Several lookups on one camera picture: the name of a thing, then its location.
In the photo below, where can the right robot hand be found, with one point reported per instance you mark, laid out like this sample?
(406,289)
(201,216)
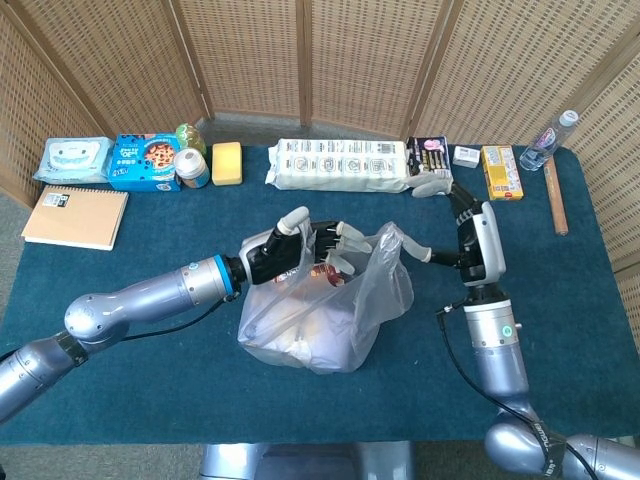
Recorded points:
(485,245)

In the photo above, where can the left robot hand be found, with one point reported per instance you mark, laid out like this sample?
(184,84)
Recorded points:
(275,255)

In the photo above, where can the clear plastic shopping bag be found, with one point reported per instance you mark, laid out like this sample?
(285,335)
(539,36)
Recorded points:
(380,295)

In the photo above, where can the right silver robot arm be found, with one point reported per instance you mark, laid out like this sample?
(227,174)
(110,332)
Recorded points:
(495,350)

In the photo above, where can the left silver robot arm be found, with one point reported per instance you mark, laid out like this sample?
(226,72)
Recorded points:
(150,295)

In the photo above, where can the orange red snack packet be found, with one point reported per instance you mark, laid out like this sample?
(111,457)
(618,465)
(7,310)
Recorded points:
(327,276)

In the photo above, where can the yellow box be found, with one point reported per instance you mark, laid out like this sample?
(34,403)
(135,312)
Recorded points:
(502,172)

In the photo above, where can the wooden stick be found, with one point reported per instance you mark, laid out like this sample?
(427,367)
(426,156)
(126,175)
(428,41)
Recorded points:
(556,197)

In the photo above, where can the small white box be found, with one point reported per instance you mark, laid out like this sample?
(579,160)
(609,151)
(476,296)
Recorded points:
(466,156)

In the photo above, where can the white blue tissue pack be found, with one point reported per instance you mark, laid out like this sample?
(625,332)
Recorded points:
(320,340)

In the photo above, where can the yellow sponge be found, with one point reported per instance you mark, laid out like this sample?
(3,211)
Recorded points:
(227,164)

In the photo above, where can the dark sanitary pad pack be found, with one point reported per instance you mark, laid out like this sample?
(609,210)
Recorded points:
(430,155)

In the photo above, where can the long white paper pack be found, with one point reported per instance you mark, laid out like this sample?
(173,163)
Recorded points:
(335,167)

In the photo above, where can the clear water bottle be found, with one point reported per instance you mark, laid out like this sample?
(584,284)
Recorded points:
(545,142)

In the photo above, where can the glass jar white lid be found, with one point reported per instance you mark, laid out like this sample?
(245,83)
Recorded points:
(192,167)

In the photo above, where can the green bottle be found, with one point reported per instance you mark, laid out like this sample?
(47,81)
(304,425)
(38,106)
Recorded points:
(192,137)

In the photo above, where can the blue cookie box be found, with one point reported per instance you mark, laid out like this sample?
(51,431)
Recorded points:
(142,162)

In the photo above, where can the blue carpet table cover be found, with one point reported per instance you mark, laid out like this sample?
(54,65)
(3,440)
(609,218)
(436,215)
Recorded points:
(150,390)

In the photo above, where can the wicker folding screen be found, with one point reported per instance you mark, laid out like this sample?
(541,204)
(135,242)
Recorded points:
(250,60)

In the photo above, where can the brown spiral notebook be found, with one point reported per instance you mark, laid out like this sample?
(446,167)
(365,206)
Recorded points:
(75,217)

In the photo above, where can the silver robot torso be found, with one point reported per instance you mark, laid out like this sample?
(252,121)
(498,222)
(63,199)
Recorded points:
(300,462)

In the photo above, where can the light blue wet wipes pack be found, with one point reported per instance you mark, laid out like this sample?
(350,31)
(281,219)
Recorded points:
(72,160)

